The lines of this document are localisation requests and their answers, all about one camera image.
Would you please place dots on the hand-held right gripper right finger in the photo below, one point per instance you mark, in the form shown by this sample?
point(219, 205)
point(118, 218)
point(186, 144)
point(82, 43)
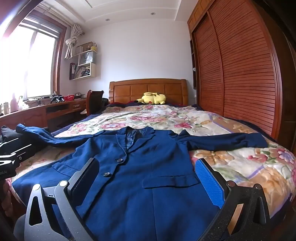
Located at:
point(209, 183)

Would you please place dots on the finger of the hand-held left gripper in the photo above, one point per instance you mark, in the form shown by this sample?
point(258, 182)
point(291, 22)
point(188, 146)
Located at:
point(20, 149)

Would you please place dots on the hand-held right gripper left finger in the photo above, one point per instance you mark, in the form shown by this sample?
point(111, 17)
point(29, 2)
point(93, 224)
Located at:
point(85, 178)

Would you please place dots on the navy blue blazer jacket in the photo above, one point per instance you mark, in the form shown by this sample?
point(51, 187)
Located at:
point(143, 185)

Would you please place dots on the wooden desk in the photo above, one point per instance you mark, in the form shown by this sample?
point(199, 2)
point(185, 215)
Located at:
point(27, 115)

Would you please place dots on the bed with floral quilt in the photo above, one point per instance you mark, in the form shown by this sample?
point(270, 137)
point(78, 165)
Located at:
point(242, 162)

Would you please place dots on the white bottle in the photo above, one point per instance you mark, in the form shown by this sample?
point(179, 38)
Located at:
point(22, 104)

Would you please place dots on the pink bottle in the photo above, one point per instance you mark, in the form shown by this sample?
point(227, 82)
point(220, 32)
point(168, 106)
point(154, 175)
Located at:
point(13, 104)

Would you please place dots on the black device on desk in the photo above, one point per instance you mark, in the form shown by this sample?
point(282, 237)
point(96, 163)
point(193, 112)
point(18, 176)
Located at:
point(57, 98)

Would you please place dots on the red basket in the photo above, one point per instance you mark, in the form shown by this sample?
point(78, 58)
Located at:
point(69, 98)

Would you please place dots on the dark wooden chair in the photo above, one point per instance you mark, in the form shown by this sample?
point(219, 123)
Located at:
point(94, 102)

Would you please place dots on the metal bowl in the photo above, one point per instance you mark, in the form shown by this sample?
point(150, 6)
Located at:
point(79, 94)

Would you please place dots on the wood framed window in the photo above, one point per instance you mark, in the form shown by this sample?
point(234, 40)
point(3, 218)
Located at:
point(34, 58)

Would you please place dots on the wooden bed headboard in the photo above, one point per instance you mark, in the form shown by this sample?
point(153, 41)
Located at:
point(129, 89)

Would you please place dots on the yellow plush toy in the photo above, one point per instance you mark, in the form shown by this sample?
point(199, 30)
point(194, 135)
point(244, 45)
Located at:
point(152, 98)

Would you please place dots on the white paper bag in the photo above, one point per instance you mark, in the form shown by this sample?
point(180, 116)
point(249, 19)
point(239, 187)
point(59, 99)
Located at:
point(88, 58)

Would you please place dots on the wooden louvered wardrobe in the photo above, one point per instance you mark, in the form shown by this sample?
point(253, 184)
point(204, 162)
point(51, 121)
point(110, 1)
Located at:
point(242, 69)

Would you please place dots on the tied beige curtain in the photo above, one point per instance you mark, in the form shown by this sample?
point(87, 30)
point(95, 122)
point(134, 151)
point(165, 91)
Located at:
point(70, 41)

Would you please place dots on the yellow shelf figurine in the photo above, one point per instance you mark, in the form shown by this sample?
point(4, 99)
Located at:
point(93, 48)

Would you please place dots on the white wall shelf unit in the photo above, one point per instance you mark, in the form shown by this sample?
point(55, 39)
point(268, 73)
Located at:
point(86, 69)

